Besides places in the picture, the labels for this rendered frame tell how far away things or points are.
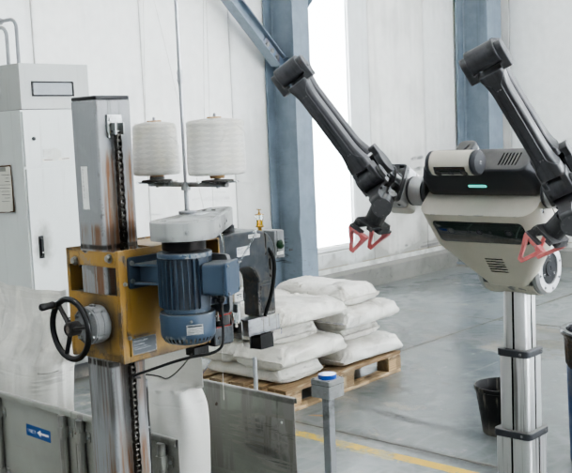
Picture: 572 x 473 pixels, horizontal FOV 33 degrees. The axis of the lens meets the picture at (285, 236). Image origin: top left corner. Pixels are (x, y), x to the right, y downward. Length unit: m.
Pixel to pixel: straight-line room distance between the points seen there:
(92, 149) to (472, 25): 9.10
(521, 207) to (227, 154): 0.83
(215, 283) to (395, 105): 8.04
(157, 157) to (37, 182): 3.78
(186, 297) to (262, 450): 1.04
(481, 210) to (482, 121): 8.62
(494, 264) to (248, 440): 1.15
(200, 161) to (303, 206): 6.10
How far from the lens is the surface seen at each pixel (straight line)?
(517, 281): 2.96
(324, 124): 2.77
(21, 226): 6.64
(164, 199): 8.05
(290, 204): 8.89
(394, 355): 6.55
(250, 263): 2.99
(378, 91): 10.23
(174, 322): 2.59
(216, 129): 2.64
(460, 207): 2.85
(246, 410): 3.50
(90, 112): 2.69
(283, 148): 8.91
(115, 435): 2.80
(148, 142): 2.85
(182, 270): 2.56
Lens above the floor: 1.64
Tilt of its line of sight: 6 degrees down
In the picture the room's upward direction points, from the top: 2 degrees counter-clockwise
